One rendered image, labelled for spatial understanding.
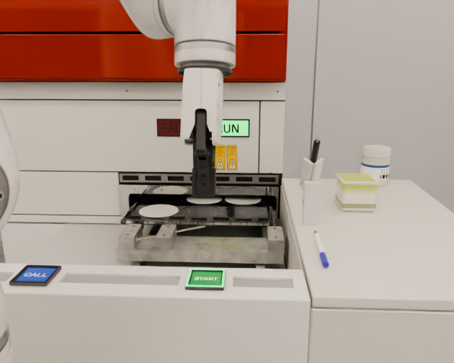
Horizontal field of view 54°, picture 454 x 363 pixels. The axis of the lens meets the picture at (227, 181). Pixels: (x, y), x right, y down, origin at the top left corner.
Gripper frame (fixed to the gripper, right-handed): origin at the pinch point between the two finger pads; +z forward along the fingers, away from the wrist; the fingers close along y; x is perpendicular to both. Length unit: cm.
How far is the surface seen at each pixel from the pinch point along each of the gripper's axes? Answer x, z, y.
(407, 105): 98, -32, -205
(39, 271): -25.8, 14.5, -4.4
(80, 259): -33, 22, -40
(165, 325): -5.4, 20.6, 0.1
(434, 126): 115, -20, -207
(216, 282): 1.7, 14.9, -2.4
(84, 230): -39, 18, -58
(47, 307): -22.3, 18.2, 0.6
